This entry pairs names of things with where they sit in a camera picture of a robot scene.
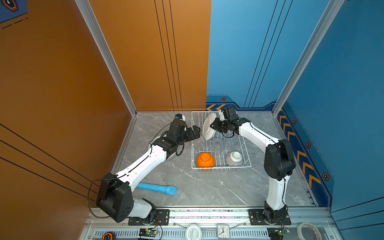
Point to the green circuit board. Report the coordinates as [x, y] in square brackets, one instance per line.
[148, 234]

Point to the orange black tape measure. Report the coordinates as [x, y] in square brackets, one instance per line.
[108, 236]

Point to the blue toy microphone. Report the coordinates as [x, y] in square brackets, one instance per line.
[168, 190]

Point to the aluminium corner post left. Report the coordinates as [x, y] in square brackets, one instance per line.
[101, 42]

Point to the small white alarm clock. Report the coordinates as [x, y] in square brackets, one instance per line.
[223, 232]

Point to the clear glass tumbler middle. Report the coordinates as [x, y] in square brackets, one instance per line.
[217, 145]

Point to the small circuit board right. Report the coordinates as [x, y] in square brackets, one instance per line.
[278, 234]

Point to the orange bowl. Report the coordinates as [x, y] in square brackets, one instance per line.
[205, 161]

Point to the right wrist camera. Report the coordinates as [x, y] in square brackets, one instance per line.
[230, 114]

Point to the striped ceramic bowl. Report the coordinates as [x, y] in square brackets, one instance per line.
[234, 159]

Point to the aluminium corner post right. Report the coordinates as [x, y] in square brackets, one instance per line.
[318, 34]

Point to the white plate teal rim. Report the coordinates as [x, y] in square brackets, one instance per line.
[158, 151]

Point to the white wire dish rack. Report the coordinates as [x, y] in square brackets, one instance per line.
[231, 142]

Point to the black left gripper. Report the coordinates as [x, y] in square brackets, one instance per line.
[196, 133]

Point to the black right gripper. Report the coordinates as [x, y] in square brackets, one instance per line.
[215, 126]

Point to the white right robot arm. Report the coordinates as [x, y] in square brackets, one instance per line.
[279, 163]

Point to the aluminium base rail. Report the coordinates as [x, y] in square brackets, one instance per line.
[246, 223]

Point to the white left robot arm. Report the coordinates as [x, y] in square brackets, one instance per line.
[115, 196]

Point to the roll of white tape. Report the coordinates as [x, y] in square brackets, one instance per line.
[307, 231]

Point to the aluminium corner post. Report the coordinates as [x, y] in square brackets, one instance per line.
[101, 42]
[318, 34]

